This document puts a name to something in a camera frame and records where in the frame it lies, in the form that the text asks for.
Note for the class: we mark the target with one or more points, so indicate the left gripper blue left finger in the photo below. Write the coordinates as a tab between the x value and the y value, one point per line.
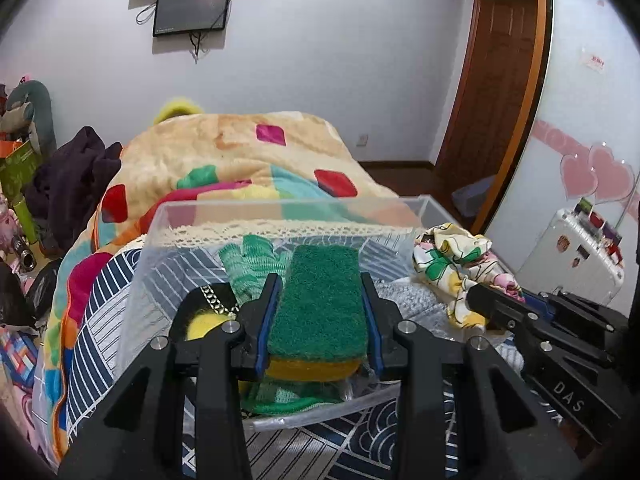
267	303

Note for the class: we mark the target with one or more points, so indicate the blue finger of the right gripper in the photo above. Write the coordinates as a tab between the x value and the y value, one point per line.
539	304

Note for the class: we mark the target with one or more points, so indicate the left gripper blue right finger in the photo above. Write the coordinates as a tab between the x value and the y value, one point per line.
370	300

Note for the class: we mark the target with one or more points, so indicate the green yellow sponge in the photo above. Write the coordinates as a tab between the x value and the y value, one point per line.
319	331

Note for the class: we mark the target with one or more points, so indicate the clear plastic bag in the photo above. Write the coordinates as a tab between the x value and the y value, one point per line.
274	404

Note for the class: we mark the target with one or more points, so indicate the green knitted glove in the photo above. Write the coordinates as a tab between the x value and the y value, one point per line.
247	265

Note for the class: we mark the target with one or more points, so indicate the floral fabric scrunchie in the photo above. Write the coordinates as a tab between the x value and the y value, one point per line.
452	260

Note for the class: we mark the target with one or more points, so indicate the clear plastic storage box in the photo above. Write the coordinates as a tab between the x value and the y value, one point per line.
180	277

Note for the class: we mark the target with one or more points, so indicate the white suitcase with stickers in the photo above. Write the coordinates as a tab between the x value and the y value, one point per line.
579	252

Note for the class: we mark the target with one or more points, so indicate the blue white patterned cloth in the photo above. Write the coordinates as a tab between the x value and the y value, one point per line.
140	439

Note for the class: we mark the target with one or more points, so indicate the white sliding wardrobe door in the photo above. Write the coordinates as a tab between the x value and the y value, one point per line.
584	141

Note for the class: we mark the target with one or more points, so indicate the colourful fleece blanket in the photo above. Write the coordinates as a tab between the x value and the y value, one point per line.
197	157

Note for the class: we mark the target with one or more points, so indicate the wooden door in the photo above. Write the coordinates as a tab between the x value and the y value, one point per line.
488	100

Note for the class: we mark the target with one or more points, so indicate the black plastic bag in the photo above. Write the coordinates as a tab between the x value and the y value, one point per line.
27	310

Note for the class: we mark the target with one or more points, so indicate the colourful patterned book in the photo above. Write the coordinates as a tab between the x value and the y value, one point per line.
19	356

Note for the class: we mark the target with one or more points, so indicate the yellow plush toy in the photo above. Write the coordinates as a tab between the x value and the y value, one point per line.
176	108

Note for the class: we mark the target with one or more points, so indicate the dark purple clothing pile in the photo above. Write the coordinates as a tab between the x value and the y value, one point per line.
66	189

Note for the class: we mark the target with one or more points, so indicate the green bottle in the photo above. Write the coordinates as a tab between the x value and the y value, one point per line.
27	222

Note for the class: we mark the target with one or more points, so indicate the green cardboard box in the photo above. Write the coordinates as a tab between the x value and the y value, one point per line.
17	170

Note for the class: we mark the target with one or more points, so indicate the grey plush dinosaur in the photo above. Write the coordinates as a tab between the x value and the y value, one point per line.
27	116

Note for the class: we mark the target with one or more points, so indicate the wall power socket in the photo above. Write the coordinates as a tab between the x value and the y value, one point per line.
363	140

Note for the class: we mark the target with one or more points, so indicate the small wall monitor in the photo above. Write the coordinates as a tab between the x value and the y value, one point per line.
173	17

